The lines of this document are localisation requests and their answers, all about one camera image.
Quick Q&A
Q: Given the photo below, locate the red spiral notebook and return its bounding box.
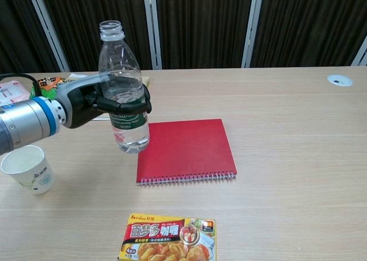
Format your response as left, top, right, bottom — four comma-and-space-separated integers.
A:
135, 118, 238, 187

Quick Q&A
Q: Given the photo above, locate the transparent plastic water bottle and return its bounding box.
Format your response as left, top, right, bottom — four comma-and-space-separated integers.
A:
98, 20, 150, 155

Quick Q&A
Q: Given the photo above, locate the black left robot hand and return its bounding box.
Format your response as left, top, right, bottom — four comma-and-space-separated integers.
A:
56, 73, 153, 130

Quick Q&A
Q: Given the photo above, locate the green snack bag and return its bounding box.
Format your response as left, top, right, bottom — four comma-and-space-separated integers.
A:
30, 76, 72, 98

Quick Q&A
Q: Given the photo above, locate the yellow curry box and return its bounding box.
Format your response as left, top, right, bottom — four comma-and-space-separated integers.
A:
117, 213, 218, 261

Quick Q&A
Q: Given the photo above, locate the white desk cable grommet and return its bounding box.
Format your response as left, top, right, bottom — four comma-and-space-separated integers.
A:
327, 74, 353, 87

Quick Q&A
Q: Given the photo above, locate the white paper cup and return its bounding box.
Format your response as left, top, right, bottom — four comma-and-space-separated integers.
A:
0, 145, 56, 196

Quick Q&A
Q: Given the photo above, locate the pink wet wipes pack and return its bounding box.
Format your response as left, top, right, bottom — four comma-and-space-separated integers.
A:
0, 81, 32, 107

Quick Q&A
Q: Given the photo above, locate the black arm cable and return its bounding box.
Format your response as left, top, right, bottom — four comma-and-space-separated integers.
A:
0, 73, 44, 98

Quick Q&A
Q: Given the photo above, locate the grey partition frame post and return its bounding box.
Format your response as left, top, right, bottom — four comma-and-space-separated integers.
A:
351, 36, 367, 67
25, 0, 71, 72
142, 0, 163, 71
241, 0, 265, 69

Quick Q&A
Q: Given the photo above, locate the black pleated partition curtain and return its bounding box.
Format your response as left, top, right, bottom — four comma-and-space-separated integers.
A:
38, 0, 153, 72
0, 0, 61, 78
154, 0, 255, 70
251, 0, 367, 68

